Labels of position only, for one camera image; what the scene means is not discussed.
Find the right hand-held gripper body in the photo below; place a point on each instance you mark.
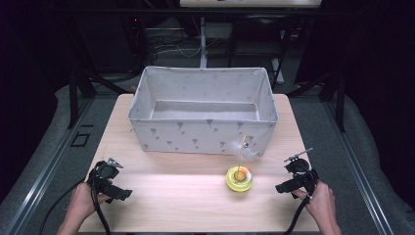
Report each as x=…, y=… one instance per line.
x=300, y=173

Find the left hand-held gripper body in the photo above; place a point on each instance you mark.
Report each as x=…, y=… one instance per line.
x=103, y=174

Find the grey fabric storage box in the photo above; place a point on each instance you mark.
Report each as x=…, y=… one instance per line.
x=202, y=135

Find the person's left hand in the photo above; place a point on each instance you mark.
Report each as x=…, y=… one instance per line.
x=84, y=202

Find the person's right hand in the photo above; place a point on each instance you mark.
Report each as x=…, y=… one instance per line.
x=321, y=204

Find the black metal stand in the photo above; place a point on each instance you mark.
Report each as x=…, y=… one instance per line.
x=74, y=98
x=339, y=101

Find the dark computer tower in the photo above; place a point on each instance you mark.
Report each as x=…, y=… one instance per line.
x=135, y=42

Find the black chair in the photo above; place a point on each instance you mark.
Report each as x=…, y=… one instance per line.
x=257, y=42

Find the white table leg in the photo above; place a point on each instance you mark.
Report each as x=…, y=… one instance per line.
x=203, y=45

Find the white desk top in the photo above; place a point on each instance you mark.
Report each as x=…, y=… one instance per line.
x=249, y=3

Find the aluminium floor rail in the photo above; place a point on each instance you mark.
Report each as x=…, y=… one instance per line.
x=39, y=176
x=359, y=169

